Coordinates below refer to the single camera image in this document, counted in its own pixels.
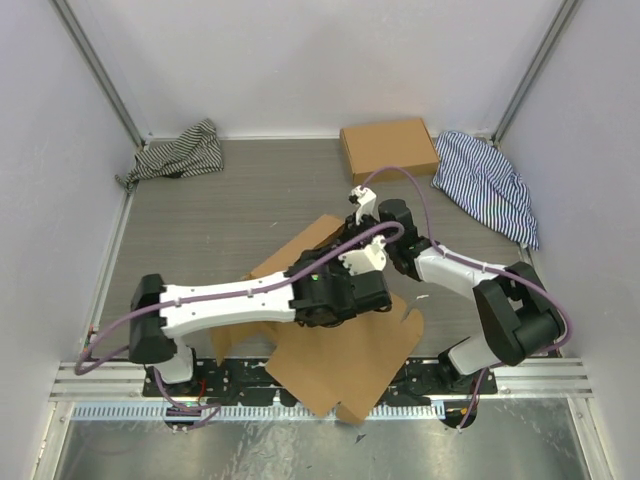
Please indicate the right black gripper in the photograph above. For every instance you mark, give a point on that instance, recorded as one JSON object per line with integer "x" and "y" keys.
{"x": 352, "y": 227}

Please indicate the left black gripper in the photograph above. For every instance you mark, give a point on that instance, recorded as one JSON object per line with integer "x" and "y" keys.
{"x": 312, "y": 253}

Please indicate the cardboard box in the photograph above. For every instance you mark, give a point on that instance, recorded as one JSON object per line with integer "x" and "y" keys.
{"x": 401, "y": 143}
{"x": 358, "y": 357}

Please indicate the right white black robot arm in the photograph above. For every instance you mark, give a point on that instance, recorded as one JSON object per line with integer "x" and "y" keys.
{"x": 517, "y": 317}

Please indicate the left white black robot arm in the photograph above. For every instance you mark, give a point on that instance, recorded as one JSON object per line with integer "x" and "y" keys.
{"x": 168, "y": 313}

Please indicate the folded closed cardboard box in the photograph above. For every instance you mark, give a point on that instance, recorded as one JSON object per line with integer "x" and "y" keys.
{"x": 401, "y": 143}

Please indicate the blue white striped cloth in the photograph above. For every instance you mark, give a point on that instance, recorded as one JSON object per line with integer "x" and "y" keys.
{"x": 483, "y": 183}

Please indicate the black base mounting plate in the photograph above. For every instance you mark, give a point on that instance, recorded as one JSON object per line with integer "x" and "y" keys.
{"x": 247, "y": 382}

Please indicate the grey striped cloth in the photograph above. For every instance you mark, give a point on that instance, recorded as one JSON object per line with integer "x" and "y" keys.
{"x": 197, "y": 151}

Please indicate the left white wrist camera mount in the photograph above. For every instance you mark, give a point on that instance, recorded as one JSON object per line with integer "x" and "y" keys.
{"x": 369, "y": 258}

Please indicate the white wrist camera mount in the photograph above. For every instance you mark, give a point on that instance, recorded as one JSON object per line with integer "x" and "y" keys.
{"x": 369, "y": 258}
{"x": 365, "y": 201}

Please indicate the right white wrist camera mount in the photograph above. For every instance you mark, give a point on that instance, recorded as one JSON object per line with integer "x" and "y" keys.
{"x": 365, "y": 201}

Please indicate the aluminium front rail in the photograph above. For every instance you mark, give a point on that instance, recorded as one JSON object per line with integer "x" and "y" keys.
{"x": 542, "y": 377}

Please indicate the right aluminium corner post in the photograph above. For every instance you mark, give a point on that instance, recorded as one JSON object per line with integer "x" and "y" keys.
{"x": 555, "y": 31}

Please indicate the aluminium corner post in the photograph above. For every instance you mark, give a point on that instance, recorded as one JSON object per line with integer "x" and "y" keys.
{"x": 555, "y": 31}
{"x": 91, "y": 58}

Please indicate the slotted grey cable duct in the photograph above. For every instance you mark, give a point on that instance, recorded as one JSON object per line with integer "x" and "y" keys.
{"x": 163, "y": 411}

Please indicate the left aluminium corner post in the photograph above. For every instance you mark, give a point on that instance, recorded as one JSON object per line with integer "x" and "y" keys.
{"x": 91, "y": 58}

